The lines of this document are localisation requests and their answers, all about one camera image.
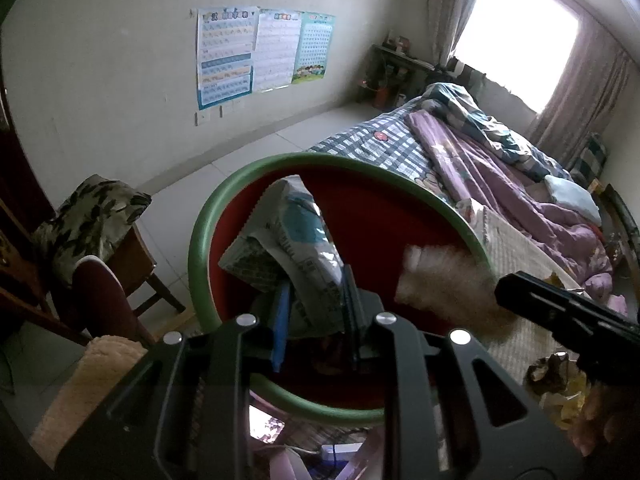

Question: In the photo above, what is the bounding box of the dark wooden headboard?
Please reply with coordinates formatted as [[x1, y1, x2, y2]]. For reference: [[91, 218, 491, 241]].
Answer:
[[600, 184, 640, 273]]

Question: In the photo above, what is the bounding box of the dark and gold snack wrapper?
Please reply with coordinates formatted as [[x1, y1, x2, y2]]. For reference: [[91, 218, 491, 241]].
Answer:
[[525, 352, 587, 397]]

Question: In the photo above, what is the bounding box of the person's right hand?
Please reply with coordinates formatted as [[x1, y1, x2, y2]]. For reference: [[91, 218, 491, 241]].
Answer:
[[570, 382, 640, 461]]

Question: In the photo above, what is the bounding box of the leaf print cushion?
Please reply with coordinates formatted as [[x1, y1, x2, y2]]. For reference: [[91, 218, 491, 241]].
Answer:
[[32, 175, 153, 289]]

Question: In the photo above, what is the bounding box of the white chart wall poster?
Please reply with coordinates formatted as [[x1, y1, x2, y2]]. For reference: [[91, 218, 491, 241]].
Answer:
[[252, 8, 306, 93]]

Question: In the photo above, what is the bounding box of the purple quilt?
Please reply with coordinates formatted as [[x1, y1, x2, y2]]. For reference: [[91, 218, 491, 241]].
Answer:
[[405, 110, 617, 302]]

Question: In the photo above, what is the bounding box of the cluttered dark shelf table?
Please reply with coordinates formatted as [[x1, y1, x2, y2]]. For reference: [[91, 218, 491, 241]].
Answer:
[[365, 35, 451, 111]]

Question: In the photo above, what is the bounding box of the beige striped mat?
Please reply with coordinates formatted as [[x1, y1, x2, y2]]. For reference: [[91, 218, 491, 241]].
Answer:
[[470, 205, 588, 398]]

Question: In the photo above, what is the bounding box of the dark wooden wardrobe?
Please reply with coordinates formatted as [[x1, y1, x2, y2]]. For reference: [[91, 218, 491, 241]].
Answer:
[[0, 87, 55, 243]]

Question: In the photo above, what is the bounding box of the blue and white wall poster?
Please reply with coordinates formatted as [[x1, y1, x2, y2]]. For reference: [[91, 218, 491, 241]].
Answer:
[[192, 6, 261, 111]]

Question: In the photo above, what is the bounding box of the green plaid cushion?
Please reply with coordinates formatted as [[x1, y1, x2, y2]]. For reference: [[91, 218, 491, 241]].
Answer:
[[570, 132, 609, 186]]

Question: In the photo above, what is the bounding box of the bright window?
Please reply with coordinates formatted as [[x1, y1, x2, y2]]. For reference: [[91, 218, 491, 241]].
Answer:
[[452, 0, 585, 113]]

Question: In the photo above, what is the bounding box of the light blue pillow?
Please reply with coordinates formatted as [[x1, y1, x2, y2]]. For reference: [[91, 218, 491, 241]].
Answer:
[[544, 174, 602, 226]]

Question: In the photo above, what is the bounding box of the grey curtain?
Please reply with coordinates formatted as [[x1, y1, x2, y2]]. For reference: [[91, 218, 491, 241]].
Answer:
[[527, 20, 633, 147], [427, 0, 490, 70]]

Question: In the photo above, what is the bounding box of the dark red chair back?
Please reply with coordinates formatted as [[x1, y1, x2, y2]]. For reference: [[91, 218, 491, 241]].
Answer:
[[72, 255, 144, 347]]

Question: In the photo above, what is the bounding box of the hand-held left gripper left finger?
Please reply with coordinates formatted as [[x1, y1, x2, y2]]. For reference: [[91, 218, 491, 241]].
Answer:
[[55, 280, 293, 480]]

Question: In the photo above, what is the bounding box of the wooden chair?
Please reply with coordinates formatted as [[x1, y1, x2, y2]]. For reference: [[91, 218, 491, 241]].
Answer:
[[0, 195, 187, 348]]

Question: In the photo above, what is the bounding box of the blue plaid quilt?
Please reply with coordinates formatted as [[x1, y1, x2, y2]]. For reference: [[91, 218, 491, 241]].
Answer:
[[420, 82, 573, 183]]

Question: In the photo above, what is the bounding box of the red basin with green rim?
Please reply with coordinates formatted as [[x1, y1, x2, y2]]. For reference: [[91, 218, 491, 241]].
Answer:
[[189, 152, 496, 426]]

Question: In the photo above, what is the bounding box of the blue and white snack bag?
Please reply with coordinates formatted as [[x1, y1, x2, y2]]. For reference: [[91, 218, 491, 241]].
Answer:
[[218, 175, 361, 341]]

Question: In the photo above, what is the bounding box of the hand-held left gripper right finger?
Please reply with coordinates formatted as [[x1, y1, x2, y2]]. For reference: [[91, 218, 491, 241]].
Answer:
[[342, 265, 586, 480]]

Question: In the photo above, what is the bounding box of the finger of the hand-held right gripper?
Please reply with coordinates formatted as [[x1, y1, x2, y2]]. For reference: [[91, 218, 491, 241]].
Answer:
[[495, 271, 588, 361]]

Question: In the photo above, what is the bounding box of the plaid bedsheet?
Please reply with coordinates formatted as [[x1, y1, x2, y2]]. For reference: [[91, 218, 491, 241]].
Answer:
[[305, 97, 481, 211]]

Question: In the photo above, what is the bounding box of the green cartoon wall poster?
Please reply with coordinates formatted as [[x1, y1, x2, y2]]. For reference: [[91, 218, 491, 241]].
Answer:
[[291, 10, 337, 86]]

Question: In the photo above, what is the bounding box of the tan fluffy cloth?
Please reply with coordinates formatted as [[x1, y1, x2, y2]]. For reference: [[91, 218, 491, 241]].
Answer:
[[395, 244, 523, 346]]

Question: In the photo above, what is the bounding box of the beige fluffy towel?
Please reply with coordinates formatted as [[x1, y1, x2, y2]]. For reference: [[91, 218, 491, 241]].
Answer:
[[30, 335, 152, 472]]

